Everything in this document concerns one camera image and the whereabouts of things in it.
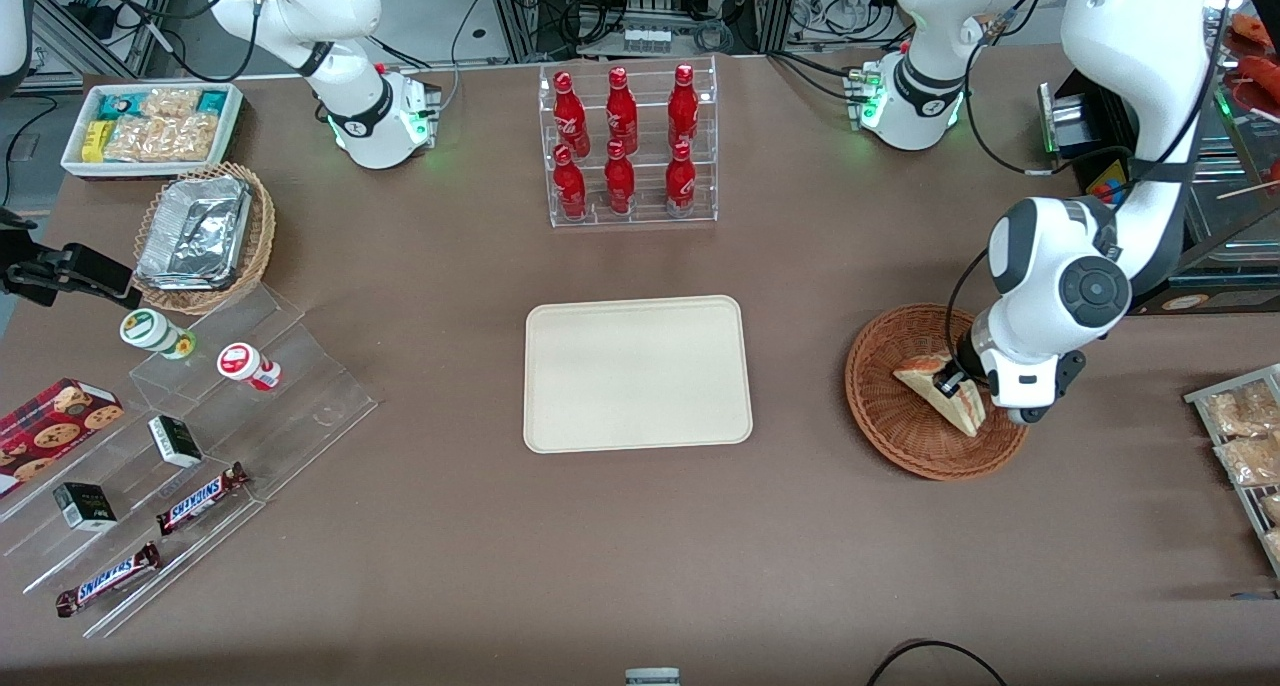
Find clear cracker bag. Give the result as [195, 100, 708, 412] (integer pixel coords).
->
[140, 88, 203, 120]
[105, 114, 223, 163]

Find small black box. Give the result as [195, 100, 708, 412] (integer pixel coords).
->
[148, 415, 204, 468]
[52, 482, 118, 533]

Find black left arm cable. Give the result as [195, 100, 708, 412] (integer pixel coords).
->
[948, 0, 1236, 369]

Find cream plastic tray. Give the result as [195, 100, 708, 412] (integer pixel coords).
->
[523, 295, 754, 455]

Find grey wire rack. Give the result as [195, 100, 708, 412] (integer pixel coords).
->
[1184, 364, 1280, 579]

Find round brown wicker basket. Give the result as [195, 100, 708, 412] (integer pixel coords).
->
[844, 303, 1033, 482]

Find clear acrylic stepped display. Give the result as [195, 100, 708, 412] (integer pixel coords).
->
[0, 283, 379, 639]

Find red cola bottle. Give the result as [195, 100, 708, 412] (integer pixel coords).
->
[667, 63, 700, 149]
[664, 140, 697, 217]
[603, 139, 637, 215]
[604, 66, 639, 155]
[552, 70, 591, 157]
[552, 144, 589, 220]

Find clear acrylic bottle rack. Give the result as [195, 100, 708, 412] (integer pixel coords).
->
[538, 54, 719, 229]

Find green lid yogurt cup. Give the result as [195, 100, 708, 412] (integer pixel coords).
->
[120, 309, 197, 360]

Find oval tan wicker basket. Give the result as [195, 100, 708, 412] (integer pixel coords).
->
[132, 161, 277, 316]

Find triangular sandwich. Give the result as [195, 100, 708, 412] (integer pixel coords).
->
[892, 351, 989, 437]

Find grey metal device box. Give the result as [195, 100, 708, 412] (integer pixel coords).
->
[1037, 81, 1101, 162]

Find white rectangular snack bin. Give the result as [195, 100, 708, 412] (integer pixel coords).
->
[60, 82, 246, 181]

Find snickers chocolate bar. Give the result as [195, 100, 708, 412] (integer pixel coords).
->
[156, 462, 251, 537]
[55, 542, 162, 618]

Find red cookie box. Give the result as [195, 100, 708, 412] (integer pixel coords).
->
[0, 378, 126, 497]

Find black cable loop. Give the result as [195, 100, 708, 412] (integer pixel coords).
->
[866, 639, 1009, 686]

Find aluminium foil tray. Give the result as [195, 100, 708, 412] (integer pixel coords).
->
[135, 174, 252, 292]

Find red lid yogurt cup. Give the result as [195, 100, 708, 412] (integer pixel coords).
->
[217, 342, 283, 393]

